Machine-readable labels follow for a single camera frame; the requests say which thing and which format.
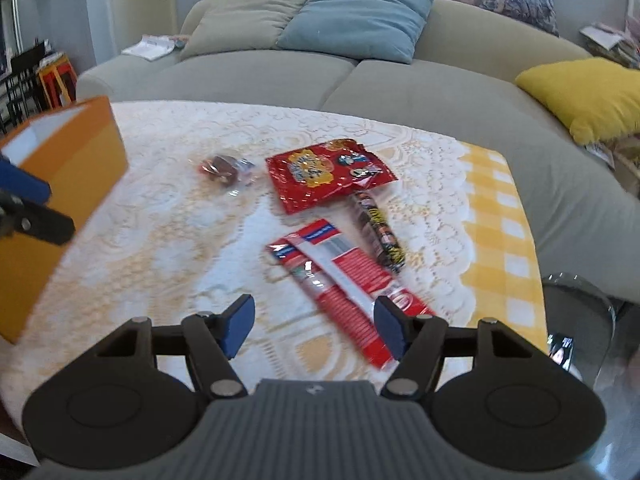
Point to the red yellow stools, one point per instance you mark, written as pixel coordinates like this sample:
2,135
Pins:
58,79

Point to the red white sausage packet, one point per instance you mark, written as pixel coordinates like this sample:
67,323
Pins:
344,282

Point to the blue cushion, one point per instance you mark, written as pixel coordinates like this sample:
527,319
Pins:
384,30

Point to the white booklet on sofa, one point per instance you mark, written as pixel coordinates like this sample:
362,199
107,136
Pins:
152,48

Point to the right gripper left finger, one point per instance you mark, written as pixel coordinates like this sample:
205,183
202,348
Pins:
139,391

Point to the yellow cushion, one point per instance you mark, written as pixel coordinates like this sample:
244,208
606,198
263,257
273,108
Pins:
596,99

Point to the grey green sofa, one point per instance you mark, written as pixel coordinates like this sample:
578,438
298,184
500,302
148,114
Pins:
461,83

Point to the white lace tablecloth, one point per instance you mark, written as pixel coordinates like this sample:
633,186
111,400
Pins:
167,242

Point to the orange cardboard box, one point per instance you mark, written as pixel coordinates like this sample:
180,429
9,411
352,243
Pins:
78,152

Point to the yellow checked tablecloth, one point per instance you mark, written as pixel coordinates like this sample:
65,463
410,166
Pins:
504,274

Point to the beige cushion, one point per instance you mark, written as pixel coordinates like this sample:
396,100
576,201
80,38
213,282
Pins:
220,26

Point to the dark sausage stick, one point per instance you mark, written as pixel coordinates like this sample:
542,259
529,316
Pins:
375,229

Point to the glass side table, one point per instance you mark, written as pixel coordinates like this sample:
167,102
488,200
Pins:
581,325

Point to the black dining chair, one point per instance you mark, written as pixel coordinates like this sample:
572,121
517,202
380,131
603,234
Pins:
21,90

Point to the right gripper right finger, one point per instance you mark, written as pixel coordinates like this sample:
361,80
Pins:
489,392

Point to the pile of books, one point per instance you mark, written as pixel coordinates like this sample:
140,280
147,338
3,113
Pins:
618,46

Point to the red chip bag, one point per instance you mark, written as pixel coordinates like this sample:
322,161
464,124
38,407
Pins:
316,174

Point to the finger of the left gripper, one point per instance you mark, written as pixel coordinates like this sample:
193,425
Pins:
25,210

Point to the small chocolate cake packet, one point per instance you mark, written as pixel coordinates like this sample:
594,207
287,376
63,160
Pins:
230,173

